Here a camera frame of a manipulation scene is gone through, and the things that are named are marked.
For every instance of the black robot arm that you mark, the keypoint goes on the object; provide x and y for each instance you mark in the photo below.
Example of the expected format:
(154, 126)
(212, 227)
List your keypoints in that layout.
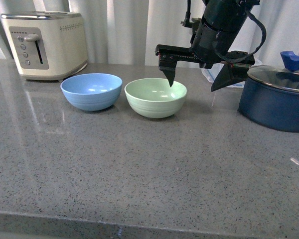
(229, 15)

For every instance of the dark blue saucepan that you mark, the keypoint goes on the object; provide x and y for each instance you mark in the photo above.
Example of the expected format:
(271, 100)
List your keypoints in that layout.
(270, 107)

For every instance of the white curtain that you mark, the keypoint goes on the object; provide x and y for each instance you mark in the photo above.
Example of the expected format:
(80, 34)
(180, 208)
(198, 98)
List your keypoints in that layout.
(127, 31)

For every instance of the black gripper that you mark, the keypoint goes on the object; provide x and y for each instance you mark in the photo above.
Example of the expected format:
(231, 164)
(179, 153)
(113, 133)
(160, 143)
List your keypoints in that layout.
(209, 45)

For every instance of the blue plastic bowl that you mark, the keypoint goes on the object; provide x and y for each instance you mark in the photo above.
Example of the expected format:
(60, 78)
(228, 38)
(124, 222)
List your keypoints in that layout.
(93, 91)

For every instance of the green plastic bowl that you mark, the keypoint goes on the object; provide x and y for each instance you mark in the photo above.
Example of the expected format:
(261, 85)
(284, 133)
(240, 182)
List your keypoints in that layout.
(154, 97)

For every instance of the cream four-slot toaster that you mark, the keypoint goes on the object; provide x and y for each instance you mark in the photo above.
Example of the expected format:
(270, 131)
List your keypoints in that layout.
(46, 45)

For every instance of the glass lid blue knob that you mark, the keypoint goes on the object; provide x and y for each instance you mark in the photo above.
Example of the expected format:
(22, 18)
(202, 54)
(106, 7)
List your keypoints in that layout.
(284, 79)

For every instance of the clear plastic food container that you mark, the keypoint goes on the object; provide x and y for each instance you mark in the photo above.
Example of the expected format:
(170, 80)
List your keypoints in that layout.
(211, 74)

